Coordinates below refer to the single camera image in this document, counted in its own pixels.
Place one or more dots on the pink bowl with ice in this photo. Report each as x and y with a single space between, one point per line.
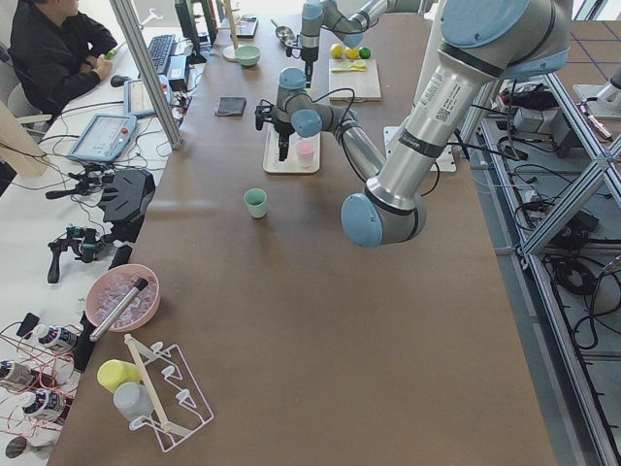
115 285

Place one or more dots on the whole lemon lower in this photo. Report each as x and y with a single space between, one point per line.
351 53

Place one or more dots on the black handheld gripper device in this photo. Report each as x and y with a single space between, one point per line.
86 244

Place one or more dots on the person in black jacket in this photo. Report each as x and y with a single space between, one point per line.
58 52

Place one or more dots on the wooden cup stand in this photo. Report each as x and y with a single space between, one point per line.
230 52

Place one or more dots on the metal ice scoop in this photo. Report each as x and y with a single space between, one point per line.
285 34

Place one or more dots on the computer mouse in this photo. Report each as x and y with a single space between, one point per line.
119 80

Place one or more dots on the wooden cutting board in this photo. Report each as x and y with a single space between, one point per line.
362 86

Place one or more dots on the blue teach pendant near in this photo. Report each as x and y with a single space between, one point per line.
104 138

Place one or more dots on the grey folded cloth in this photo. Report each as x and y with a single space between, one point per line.
229 106

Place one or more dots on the black keyboard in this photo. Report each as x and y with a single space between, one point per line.
159 50

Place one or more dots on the whole lemon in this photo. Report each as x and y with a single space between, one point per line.
351 53
336 51

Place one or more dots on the whole lemon upper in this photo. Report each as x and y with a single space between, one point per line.
336 51

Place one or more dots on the blue teach pendant far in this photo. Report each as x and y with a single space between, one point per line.
136 100

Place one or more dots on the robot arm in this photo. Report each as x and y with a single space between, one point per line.
481 41
319 15

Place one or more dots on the yellow cup on rack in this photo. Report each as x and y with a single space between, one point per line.
113 373

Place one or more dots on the white wire cup rack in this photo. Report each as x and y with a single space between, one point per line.
180 407

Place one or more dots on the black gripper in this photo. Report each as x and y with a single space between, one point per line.
283 127
309 54

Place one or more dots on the grey cup on rack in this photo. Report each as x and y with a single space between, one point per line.
132 401

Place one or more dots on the green bowl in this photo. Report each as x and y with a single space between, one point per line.
247 55

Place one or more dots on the beige rabbit tray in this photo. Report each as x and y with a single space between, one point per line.
293 164

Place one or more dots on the metal muddler stick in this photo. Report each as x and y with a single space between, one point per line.
116 310

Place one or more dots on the yellow plastic knife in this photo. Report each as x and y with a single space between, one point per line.
348 70

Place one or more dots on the pink plastic cup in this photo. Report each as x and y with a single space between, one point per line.
305 152

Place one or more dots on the green plastic cup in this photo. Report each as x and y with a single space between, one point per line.
256 202

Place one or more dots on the aluminium frame post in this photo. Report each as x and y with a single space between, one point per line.
129 25

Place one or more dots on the blue teach pendant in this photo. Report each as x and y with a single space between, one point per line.
104 138
136 100

